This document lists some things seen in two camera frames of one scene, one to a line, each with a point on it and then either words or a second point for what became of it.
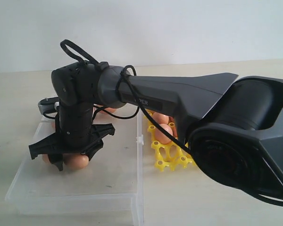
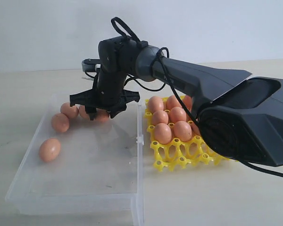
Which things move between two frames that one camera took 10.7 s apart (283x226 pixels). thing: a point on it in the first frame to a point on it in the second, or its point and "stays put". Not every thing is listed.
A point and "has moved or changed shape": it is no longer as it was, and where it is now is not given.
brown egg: [160, 118] stays put
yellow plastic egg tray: [171, 155] stays put
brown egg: [160, 136] stays put
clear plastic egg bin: [112, 184] stays put
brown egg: [75, 161] has moved or changed shape
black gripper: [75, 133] to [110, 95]
